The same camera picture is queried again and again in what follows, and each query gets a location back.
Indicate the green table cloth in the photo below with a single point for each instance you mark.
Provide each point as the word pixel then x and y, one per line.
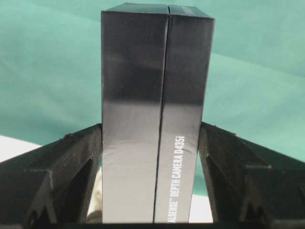
pixel 50 69

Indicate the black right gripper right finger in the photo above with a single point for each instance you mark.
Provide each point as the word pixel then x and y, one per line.
pixel 250 186

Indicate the black RealSense box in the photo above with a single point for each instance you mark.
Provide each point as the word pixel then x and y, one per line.
pixel 155 63

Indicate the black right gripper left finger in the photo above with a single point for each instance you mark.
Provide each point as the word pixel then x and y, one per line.
pixel 51 185

